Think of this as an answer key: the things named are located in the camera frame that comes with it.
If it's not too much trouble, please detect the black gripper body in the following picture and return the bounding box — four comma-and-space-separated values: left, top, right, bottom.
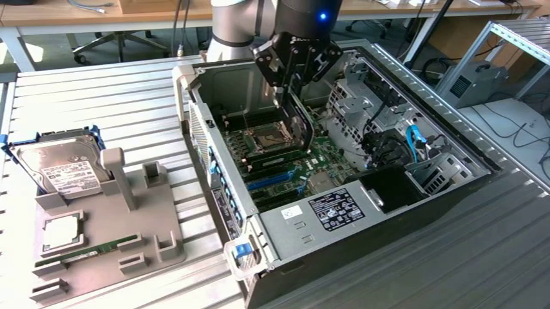
274, 0, 346, 46

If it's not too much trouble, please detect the black graphics card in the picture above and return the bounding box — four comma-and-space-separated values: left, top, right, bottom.
272, 72, 318, 155

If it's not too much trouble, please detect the office chair base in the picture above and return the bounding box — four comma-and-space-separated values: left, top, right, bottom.
71, 30, 170, 64
344, 18, 395, 40

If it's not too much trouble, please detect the wooden desk with white legs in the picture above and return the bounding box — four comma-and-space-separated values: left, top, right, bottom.
0, 0, 216, 74
334, 0, 543, 62

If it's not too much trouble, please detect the silver perforated drive cage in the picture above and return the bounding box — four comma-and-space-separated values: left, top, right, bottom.
324, 77, 375, 169

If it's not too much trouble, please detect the CPU socket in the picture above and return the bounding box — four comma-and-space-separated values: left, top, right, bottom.
246, 126, 288, 155

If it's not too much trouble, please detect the black stand pole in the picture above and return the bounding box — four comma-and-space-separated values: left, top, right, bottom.
402, 0, 457, 69

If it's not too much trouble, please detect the green motherboard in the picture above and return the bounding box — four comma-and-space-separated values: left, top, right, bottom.
220, 106, 366, 213

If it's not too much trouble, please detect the installed RAM stick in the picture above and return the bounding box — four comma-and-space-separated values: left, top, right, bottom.
246, 150, 311, 172

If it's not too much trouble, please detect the cardboard box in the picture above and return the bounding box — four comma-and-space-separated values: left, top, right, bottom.
117, 0, 191, 15

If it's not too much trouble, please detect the grey box unit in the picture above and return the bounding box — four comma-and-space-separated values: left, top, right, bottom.
445, 60, 511, 109

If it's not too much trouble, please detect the blue expansion slot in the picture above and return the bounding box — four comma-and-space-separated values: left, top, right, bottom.
246, 171, 294, 191

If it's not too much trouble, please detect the silver chipset heatsink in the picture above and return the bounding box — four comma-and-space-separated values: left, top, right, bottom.
307, 171, 339, 191

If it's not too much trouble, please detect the black plastic shroud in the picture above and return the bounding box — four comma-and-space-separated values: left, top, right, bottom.
344, 165, 427, 216

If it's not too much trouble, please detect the metal disk bay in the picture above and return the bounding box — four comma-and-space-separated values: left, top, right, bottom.
403, 152, 479, 198

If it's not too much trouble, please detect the white side table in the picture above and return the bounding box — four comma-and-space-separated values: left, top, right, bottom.
457, 96, 550, 194

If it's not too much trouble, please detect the silver power supply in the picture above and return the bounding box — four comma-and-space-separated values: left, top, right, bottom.
256, 180, 387, 262

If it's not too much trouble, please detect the open PC case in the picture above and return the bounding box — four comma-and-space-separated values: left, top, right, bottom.
170, 38, 505, 309

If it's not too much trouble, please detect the hard disk in blue caddy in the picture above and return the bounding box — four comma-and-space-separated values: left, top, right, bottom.
0, 124, 108, 198

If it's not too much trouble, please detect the grey parts rack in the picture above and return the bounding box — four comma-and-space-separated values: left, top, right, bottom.
28, 147, 190, 306

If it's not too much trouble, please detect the silver CPU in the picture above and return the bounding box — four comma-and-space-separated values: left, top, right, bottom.
41, 213, 85, 252

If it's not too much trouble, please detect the green RAM stick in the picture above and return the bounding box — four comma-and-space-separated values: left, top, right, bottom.
32, 234, 141, 268

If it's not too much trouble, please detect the coiled black cable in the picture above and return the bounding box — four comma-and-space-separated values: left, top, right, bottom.
422, 57, 449, 82

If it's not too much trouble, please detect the black wire bundle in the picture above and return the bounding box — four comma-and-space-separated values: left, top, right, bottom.
362, 127, 414, 171

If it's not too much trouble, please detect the blue disk wire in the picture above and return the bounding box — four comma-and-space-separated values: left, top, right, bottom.
404, 124, 427, 164

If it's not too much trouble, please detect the light blue cable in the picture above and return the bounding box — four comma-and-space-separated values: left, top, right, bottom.
67, 0, 116, 14

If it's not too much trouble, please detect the aluminium frame table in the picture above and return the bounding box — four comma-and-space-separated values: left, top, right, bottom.
435, 17, 550, 101

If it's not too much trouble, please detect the black cable on table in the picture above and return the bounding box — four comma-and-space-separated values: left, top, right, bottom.
469, 102, 550, 149

